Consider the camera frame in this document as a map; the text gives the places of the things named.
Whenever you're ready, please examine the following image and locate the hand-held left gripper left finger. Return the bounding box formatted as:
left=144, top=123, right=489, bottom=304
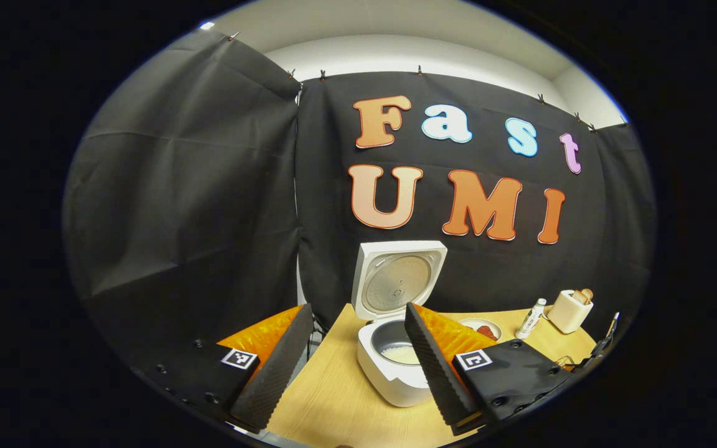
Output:
left=131, top=303, right=314, bottom=434

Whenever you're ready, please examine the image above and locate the white rice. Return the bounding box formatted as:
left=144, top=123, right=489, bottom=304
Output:
left=380, top=344, right=421, bottom=366

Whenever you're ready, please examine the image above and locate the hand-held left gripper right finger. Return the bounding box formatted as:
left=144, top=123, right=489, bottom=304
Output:
left=404, top=302, right=574, bottom=436

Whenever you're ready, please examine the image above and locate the white rice cooker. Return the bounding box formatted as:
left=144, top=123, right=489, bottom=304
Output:
left=351, top=240, right=448, bottom=408

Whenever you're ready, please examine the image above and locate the white round plate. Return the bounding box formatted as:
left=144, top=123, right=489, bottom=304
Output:
left=458, top=318, right=503, bottom=343

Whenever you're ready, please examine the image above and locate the white toaster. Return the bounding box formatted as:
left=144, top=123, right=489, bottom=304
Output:
left=547, top=289, right=594, bottom=335

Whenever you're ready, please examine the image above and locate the white drink bottle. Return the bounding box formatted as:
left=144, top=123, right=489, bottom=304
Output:
left=515, top=298, right=547, bottom=340

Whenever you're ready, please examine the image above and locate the black backdrop cloth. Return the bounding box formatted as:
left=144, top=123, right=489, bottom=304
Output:
left=63, top=28, right=657, bottom=374

